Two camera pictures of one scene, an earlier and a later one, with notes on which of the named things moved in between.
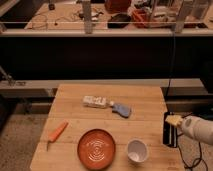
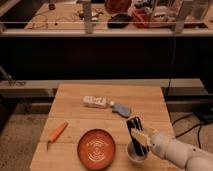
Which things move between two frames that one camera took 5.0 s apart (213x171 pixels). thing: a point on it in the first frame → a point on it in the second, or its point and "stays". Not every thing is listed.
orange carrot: [57, 133] stays
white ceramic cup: [136, 150] stays
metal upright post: [86, 4] stays
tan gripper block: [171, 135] → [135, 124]
